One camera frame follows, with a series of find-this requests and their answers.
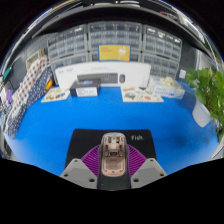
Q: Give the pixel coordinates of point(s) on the purple bag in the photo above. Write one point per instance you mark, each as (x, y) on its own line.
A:
(9, 96)

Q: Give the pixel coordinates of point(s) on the small black box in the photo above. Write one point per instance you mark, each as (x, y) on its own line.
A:
(85, 89)

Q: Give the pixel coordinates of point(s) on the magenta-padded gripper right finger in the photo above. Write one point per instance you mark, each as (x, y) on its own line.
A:
(148, 173)

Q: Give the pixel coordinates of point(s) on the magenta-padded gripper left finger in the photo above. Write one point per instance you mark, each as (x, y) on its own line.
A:
(78, 173)

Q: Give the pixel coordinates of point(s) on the clear plastic packet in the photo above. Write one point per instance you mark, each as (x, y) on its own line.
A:
(166, 88)

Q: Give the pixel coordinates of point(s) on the green potted plant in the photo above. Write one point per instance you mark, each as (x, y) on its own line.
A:
(208, 86)

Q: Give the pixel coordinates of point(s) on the long white keyboard box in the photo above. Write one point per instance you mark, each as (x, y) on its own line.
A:
(66, 71)

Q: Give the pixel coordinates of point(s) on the black mouse pad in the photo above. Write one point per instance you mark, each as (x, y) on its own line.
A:
(83, 140)

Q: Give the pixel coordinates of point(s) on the white woven basket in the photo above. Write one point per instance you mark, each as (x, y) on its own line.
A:
(35, 59)

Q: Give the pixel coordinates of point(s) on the printed picture sheet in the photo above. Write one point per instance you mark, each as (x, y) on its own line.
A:
(56, 95)
(141, 95)

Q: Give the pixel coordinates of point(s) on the yellow card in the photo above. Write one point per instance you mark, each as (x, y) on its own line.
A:
(114, 53)

